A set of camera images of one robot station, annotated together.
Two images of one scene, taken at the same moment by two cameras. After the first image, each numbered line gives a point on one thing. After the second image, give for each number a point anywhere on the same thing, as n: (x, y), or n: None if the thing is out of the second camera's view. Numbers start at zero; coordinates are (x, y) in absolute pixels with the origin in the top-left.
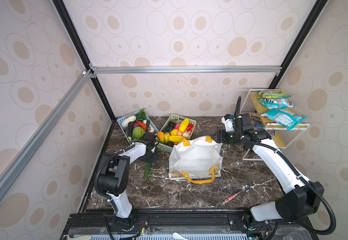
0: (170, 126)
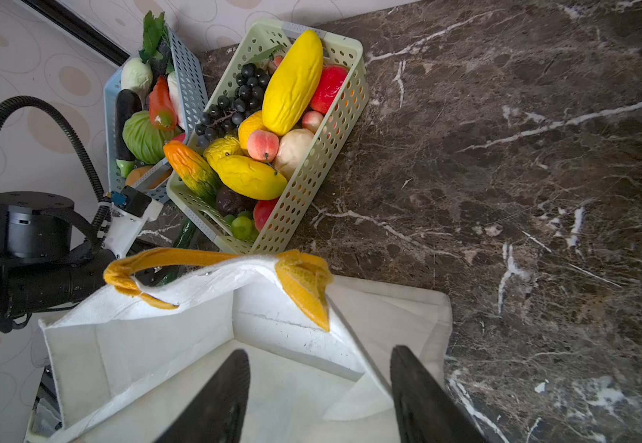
0: (233, 110)
